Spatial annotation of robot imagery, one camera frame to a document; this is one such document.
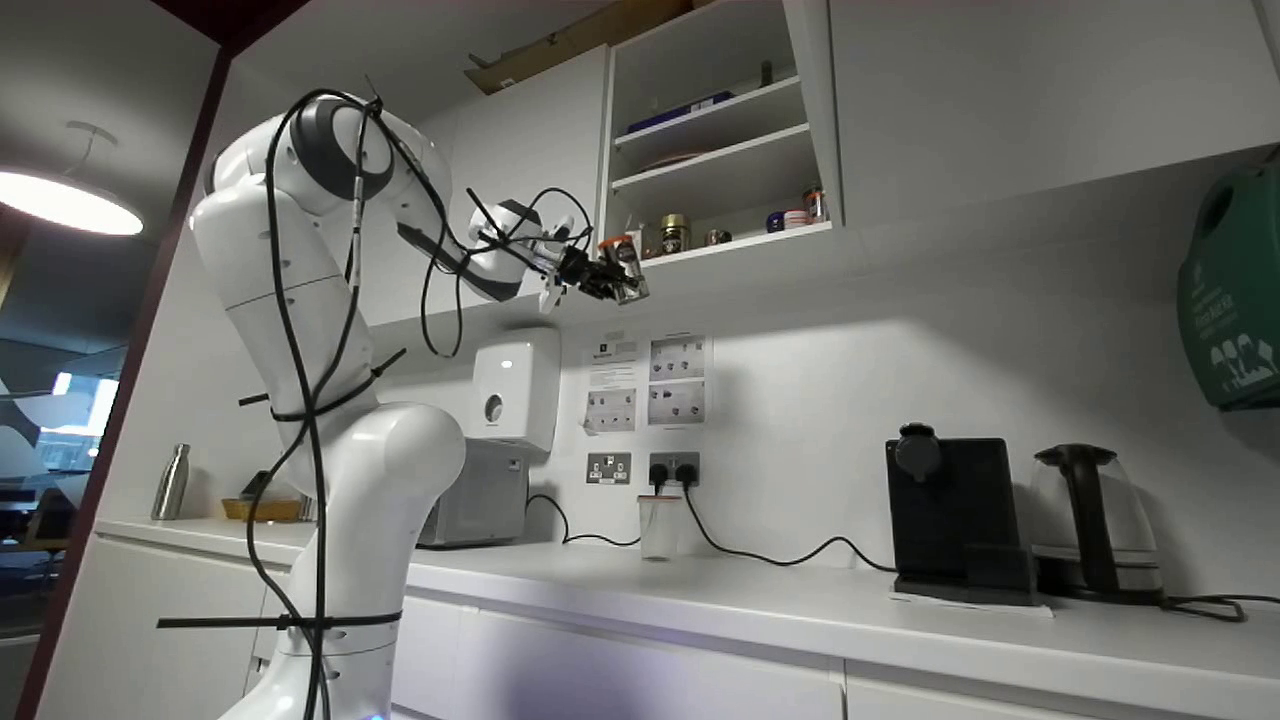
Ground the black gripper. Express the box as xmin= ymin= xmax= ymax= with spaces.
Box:
xmin=557 ymin=243 xmax=649 ymax=305

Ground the clear bottle with orange cap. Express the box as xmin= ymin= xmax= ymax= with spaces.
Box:
xmin=596 ymin=236 xmax=649 ymax=305

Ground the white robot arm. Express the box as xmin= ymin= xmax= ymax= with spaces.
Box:
xmin=190 ymin=89 xmax=644 ymax=720

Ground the white paper towel dispenser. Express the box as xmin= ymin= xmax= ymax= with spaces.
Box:
xmin=466 ymin=340 xmax=560 ymax=454

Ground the clear plastic cup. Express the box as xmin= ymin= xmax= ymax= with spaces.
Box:
xmin=637 ymin=498 xmax=680 ymax=562

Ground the black coffee machine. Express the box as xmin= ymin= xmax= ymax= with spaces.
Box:
xmin=886 ymin=426 xmax=1035 ymax=603

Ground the wooden tray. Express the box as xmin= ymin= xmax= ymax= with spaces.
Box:
xmin=221 ymin=498 xmax=308 ymax=526

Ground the silver thermos flask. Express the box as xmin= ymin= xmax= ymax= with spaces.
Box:
xmin=154 ymin=443 xmax=194 ymax=522

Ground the black electric kettle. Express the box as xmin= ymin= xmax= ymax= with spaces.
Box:
xmin=1033 ymin=443 xmax=1164 ymax=603

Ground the round ceiling lamp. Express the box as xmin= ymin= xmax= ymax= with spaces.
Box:
xmin=0 ymin=122 xmax=145 ymax=242

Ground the green first aid box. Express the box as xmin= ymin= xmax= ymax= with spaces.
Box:
xmin=1178 ymin=163 xmax=1280 ymax=413

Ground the white open wall cabinet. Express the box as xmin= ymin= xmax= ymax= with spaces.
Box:
xmin=601 ymin=0 xmax=844 ymax=274

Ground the double wall socket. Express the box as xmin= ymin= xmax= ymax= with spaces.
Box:
xmin=649 ymin=454 xmax=702 ymax=487

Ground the black power cable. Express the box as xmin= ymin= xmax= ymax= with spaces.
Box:
xmin=678 ymin=475 xmax=899 ymax=576

